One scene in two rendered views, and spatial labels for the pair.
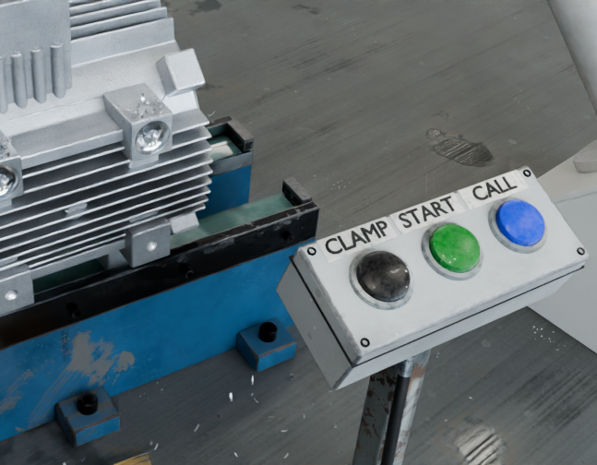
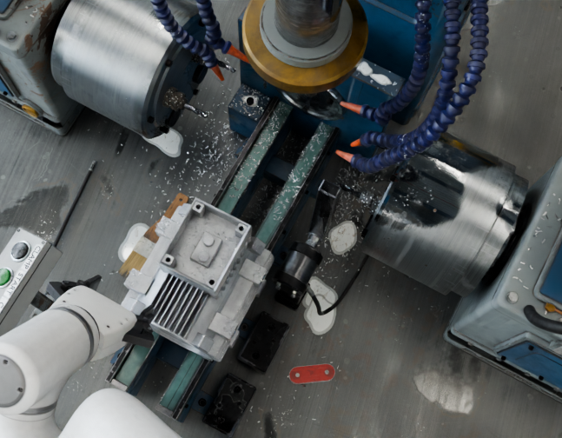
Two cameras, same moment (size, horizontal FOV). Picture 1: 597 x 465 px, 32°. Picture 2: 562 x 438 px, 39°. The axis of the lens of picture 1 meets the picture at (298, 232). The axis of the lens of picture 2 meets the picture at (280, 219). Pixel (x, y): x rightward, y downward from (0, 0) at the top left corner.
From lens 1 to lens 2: 1.25 m
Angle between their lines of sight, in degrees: 65
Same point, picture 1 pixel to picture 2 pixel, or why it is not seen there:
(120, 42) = (155, 295)
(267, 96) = not seen: outside the picture
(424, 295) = (7, 257)
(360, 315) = (23, 236)
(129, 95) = (143, 282)
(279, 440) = not seen: hidden behind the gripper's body
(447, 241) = (3, 274)
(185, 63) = (130, 304)
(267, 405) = not seen: hidden behind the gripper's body
